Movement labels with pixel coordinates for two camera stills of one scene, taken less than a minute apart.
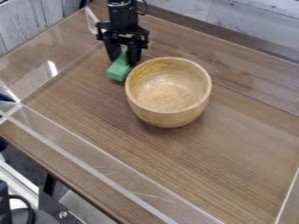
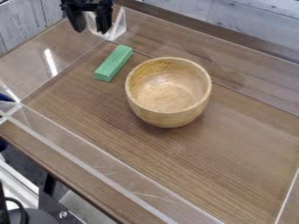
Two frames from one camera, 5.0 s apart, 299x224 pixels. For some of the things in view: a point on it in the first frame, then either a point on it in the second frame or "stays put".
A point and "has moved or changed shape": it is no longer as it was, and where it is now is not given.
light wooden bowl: x=168 y=90 stays put
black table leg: x=50 y=185 stays put
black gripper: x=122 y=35 to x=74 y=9
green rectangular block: x=117 y=71 has moved or changed shape
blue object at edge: x=4 y=97 stays put
